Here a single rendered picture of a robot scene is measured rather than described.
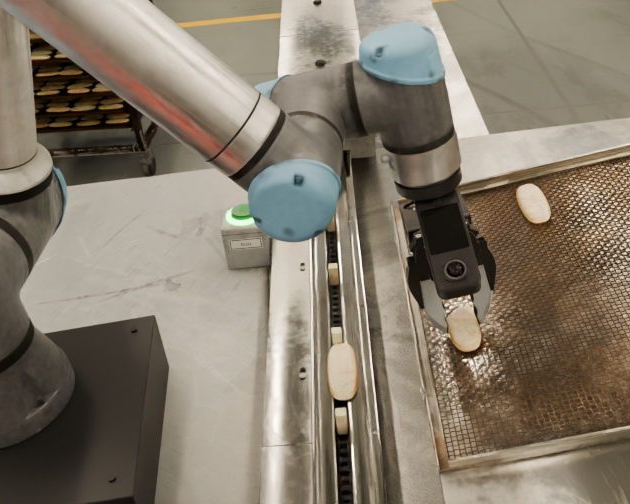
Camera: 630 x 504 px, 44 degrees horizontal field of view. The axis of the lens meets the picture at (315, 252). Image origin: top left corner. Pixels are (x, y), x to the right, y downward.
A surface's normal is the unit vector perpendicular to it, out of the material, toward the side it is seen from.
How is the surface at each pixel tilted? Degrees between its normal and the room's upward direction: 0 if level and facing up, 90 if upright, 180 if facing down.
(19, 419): 73
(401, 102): 91
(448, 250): 29
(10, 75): 104
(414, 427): 0
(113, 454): 4
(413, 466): 0
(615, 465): 10
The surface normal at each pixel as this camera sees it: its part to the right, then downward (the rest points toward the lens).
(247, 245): 0.01, 0.58
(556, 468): -0.27, -0.78
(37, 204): 0.87, 0.41
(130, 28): 0.43, 0.02
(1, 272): 0.97, -0.19
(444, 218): -0.21, -0.43
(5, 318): 0.93, 0.11
